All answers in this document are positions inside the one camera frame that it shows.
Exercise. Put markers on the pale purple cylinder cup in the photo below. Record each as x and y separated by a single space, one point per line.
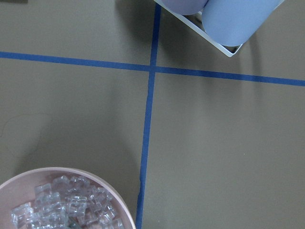
185 7

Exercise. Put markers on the pale blue cylinder cup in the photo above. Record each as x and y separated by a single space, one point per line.
232 22

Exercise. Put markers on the clear plastic ice cubes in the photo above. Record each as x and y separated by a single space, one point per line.
68 203

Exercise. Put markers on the pink bowl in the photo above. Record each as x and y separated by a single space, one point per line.
20 189

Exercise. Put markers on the white wire rack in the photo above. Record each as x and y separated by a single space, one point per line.
195 23

